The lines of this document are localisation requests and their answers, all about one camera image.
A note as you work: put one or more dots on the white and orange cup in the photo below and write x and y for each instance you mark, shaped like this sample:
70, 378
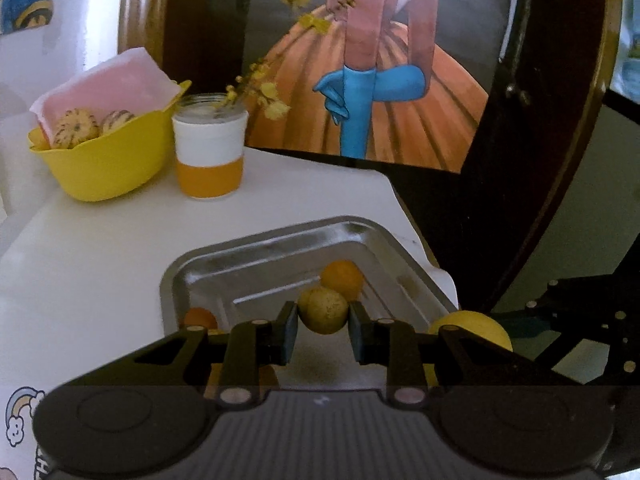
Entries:
209, 142

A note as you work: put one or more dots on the metal tray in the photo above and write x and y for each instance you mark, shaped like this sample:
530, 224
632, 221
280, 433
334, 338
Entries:
252, 278

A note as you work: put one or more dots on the wooden door frame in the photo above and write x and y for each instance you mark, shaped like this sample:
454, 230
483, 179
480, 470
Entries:
142, 24

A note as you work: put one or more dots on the small orange kumquat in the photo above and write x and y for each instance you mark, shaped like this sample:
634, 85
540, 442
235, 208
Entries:
200, 317

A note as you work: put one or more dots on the large orange kumquat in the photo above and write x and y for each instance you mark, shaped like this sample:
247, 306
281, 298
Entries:
344, 277

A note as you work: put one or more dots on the striped fruit in bowl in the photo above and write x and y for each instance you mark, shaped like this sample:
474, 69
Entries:
115, 120
76, 126

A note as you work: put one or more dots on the small brown kiwi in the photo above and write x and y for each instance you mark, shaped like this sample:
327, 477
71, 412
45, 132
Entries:
322, 310

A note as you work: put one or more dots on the girl poster painting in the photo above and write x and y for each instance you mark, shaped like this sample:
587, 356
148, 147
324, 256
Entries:
398, 81

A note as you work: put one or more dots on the pink napkin in bowl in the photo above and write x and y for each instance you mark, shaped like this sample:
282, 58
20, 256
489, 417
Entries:
129, 81

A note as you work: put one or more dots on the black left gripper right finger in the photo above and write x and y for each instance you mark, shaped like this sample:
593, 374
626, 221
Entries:
497, 409

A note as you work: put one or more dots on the yellow lemon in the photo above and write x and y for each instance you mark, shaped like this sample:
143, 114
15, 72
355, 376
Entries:
476, 323

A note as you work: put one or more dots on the yellow plastic bowl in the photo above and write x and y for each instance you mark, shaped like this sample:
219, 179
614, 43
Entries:
112, 165

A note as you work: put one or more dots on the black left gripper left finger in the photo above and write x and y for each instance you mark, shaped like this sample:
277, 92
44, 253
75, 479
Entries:
148, 410

